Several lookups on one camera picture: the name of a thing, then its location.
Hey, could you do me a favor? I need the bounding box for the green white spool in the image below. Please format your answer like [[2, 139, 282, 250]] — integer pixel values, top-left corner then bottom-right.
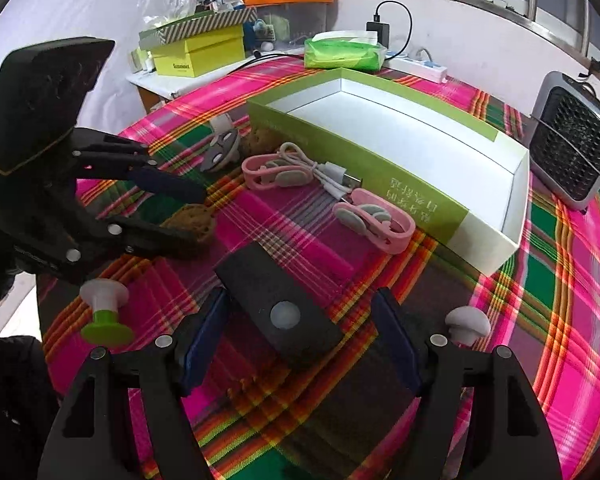
[[80, 278, 134, 349]]

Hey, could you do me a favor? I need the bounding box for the brown walnut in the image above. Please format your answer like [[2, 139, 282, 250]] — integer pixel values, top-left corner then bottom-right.
[[238, 127, 284, 158], [162, 204, 215, 243]]

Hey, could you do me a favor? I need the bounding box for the white mushroom knob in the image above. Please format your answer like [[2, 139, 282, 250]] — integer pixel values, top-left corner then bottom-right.
[[444, 306, 491, 347]]

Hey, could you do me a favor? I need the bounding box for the black round disc gadget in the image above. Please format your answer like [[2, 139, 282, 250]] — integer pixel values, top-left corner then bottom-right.
[[199, 129, 239, 172]]

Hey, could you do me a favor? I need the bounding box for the pink cable clip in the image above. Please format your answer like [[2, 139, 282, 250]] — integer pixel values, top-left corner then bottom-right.
[[242, 154, 314, 191], [332, 188, 416, 255]]

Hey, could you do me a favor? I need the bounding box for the black rectangular device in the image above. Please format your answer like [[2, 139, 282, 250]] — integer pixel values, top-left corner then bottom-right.
[[214, 242, 342, 365]]

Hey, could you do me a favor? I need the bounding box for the white usb cable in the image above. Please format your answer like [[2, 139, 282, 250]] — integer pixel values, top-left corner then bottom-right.
[[277, 141, 365, 202]]

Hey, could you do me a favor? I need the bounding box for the yellow shoe box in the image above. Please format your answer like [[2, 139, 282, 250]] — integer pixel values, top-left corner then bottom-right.
[[151, 25, 245, 77]]

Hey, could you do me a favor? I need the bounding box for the striped box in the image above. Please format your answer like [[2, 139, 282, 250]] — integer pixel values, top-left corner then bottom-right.
[[138, 6, 258, 50]]

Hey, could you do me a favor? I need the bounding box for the clear plastic storage bin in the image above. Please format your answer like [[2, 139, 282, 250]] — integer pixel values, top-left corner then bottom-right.
[[254, 3, 328, 51]]

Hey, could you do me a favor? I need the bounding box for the green white cardboard box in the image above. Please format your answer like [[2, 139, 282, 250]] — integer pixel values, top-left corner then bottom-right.
[[248, 68, 530, 275]]

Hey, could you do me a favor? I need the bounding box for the green tissue pack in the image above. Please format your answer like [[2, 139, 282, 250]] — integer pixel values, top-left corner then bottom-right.
[[304, 30, 388, 72]]

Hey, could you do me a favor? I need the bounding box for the grey mini heater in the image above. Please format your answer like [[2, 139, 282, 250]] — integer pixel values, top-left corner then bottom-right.
[[524, 72, 600, 211]]

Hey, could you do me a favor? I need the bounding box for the white power strip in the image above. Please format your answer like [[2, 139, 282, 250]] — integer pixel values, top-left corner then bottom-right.
[[384, 55, 448, 84]]

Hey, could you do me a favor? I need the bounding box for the black charger with cable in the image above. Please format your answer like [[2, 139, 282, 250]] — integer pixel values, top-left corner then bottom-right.
[[365, 0, 414, 61]]

